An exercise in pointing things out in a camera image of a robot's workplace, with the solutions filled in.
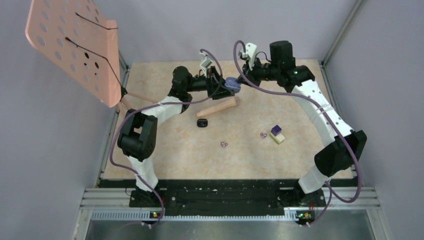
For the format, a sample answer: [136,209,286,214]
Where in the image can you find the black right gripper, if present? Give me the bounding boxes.
[236,55,280,90]

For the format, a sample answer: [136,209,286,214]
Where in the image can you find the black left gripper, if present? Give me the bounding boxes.
[184,65,234,100]

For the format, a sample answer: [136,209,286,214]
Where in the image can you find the grey-blue oval case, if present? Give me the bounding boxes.
[224,77,241,94]

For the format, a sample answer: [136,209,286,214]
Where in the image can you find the black earbud charging case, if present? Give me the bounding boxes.
[196,118,209,128]

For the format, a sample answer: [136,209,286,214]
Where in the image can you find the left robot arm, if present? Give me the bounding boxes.
[117,65,234,207]

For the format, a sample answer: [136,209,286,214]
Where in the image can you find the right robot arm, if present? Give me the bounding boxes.
[234,40,367,206]

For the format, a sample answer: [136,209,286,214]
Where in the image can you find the purple and green toy blocks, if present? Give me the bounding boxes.
[269,125,286,145]

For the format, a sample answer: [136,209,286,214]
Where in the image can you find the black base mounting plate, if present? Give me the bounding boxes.
[97,178,326,218]

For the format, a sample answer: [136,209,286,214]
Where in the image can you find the pink perforated board stand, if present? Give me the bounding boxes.
[25,0,157,108]

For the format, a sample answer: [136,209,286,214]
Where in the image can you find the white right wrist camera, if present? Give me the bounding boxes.
[244,42,258,70]

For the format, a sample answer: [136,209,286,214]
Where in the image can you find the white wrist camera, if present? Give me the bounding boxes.
[244,42,258,70]
[199,52,214,76]

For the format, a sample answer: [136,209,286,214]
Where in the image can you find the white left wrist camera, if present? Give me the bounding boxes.
[199,52,214,76]

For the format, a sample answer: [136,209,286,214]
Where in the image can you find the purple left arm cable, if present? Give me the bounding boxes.
[109,48,225,229]

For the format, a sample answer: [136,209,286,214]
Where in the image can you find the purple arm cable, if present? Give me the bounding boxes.
[109,48,225,229]
[233,40,365,227]

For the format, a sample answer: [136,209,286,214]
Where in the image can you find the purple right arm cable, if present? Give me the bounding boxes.
[233,40,365,227]

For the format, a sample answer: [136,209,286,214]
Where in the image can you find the aluminium frame rail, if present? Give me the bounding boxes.
[72,180,393,240]

